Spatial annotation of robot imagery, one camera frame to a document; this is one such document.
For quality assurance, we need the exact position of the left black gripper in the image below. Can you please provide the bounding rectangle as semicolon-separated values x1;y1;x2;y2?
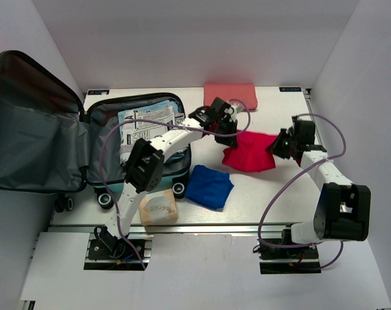
213;117;237;148

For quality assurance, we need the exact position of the red cloth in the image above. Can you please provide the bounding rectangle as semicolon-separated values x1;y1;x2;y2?
222;131;277;172

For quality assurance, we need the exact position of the salmon pink cloth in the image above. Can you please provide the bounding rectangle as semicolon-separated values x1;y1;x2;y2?
203;83;258;110

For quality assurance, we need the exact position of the dark blue cloth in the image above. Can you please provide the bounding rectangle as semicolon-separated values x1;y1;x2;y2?
185;165;234;211

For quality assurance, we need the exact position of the newspaper print cloth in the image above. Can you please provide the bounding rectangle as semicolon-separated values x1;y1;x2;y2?
117;99;185;165

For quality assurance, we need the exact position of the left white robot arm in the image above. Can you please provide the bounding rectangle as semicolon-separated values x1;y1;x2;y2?
94;98;249;258

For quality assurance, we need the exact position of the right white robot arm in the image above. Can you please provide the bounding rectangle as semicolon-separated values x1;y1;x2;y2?
267;115;371;258

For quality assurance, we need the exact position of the right blue table label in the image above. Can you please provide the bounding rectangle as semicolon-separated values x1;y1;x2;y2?
279;87;302;92

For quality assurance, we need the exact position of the tan cardboard box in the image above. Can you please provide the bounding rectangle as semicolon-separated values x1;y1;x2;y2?
139;189;179;226

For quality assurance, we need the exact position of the teal open suitcase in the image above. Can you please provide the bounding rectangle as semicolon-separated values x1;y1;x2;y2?
0;50;185;212

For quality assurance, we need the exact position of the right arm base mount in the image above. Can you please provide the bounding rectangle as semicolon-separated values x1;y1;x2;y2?
252;225;322;275

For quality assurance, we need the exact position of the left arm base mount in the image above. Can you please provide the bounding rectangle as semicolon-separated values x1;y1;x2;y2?
84;226;150;271

